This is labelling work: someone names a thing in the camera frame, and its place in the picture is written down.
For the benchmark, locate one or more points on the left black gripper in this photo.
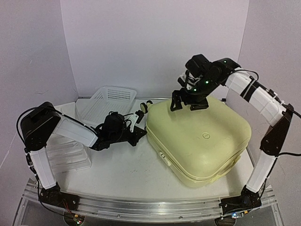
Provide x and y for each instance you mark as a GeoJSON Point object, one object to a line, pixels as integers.
{"type": "Point", "coordinates": [137, 135]}

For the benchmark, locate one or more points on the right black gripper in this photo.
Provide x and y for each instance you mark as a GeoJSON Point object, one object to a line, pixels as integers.
{"type": "Point", "coordinates": [176, 98]}

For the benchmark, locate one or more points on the pale yellow hard-shell suitcase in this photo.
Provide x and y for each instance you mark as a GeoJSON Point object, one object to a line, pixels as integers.
{"type": "Point", "coordinates": [199, 146]}

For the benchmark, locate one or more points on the white perforated plastic basket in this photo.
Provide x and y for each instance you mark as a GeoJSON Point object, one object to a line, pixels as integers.
{"type": "Point", "coordinates": [105, 100]}

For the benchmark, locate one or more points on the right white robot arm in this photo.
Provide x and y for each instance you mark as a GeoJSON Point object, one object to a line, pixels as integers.
{"type": "Point", "coordinates": [202, 77]}

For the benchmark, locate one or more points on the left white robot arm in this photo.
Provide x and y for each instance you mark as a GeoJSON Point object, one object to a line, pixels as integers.
{"type": "Point", "coordinates": [37, 125]}

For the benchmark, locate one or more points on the white plastic drawer organizer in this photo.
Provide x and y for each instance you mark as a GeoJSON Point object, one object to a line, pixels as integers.
{"type": "Point", "coordinates": [66, 155]}

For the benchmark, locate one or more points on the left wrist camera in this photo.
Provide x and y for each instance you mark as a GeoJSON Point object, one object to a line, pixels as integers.
{"type": "Point", "coordinates": [134, 119]}

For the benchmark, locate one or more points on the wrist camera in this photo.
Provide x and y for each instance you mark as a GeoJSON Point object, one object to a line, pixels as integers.
{"type": "Point", "coordinates": [187, 81]}
{"type": "Point", "coordinates": [134, 119]}

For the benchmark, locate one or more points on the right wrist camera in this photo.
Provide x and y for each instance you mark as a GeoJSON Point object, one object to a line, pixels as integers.
{"type": "Point", "coordinates": [187, 81]}

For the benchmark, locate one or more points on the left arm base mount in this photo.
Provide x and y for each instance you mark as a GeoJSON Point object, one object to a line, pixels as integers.
{"type": "Point", "coordinates": [55, 197]}

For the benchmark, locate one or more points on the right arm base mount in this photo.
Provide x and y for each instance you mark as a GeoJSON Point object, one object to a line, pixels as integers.
{"type": "Point", "coordinates": [240, 202]}

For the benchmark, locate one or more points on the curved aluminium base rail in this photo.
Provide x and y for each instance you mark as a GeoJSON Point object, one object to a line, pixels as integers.
{"type": "Point", "coordinates": [149, 199]}

